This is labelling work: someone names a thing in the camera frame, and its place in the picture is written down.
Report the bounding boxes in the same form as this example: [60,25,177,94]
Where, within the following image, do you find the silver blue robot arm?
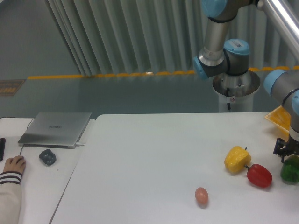
[193,0,299,158]

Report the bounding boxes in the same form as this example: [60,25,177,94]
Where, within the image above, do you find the yellow bell pepper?
[224,146,251,173]

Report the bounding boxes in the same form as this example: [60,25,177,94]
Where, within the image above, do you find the green bell pepper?
[280,155,299,184]

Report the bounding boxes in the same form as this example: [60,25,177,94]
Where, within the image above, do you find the small dark grey device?
[39,149,57,166]

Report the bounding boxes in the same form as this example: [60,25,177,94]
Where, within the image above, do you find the cream sleeve forearm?
[0,171,22,224]

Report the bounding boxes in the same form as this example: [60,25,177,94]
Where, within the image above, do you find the yellow plastic basket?
[264,106,291,135]

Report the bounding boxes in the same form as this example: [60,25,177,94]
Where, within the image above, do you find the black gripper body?
[273,137,299,157]

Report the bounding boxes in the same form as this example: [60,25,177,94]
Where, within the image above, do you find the brown egg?
[195,187,208,205]

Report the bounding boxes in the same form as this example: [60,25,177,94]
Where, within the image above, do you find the black phone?
[0,138,6,161]

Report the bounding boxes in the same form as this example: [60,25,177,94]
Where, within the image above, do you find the person's hand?
[3,155,26,175]

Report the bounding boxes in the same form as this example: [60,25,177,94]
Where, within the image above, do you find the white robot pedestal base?
[212,70,261,112]

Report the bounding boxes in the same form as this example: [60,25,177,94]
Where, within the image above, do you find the red bell pepper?
[244,164,272,188]

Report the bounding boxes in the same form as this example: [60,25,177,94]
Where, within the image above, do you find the black pedestal cable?
[225,87,232,113]

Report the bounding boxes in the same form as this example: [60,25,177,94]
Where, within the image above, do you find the white folding curtain screen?
[47,0,299,76]

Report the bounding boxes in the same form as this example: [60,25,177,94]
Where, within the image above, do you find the silver closed laptop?
[18,112,91,148]

